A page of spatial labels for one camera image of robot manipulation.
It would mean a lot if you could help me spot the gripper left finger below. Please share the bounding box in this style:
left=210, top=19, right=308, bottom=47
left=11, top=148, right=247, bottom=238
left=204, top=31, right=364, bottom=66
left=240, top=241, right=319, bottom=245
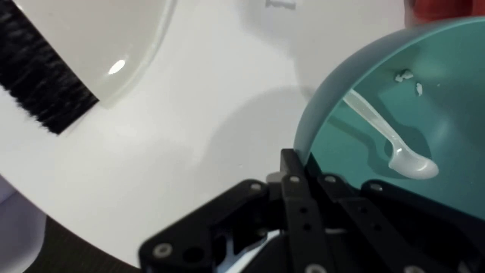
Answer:
left=138, top=149, right=336, bottom=273

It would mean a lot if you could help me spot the white brush with black bristles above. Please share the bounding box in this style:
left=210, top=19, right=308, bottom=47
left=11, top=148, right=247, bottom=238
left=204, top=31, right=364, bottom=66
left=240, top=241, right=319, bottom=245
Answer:
left=0, top=0, right=178, bottom=135

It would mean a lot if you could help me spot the blue bowl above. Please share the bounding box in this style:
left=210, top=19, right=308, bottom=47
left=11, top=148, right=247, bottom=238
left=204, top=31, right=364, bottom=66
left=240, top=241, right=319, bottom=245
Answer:
left=294, top=17, right=485, bottom=221

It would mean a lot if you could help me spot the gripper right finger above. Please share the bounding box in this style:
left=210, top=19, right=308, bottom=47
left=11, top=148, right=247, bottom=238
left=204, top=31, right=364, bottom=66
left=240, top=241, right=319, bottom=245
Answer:
left=304, top=153, right=485, bottom=273

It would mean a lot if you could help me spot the white plastic spoon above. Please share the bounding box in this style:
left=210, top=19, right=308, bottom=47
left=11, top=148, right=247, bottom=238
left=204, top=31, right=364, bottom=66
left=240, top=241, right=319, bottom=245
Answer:
left=343, top=89, right=440, bottom=180

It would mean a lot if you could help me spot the pale lavender object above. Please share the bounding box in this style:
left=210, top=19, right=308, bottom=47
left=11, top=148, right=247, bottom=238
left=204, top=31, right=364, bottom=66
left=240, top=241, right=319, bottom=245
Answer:
left=0, top=174, right=48, bottom=273

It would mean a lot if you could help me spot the red object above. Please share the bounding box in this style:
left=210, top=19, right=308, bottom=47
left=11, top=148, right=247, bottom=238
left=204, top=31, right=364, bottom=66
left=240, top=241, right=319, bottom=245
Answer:
left=404, top=0, right=485, bottom=27

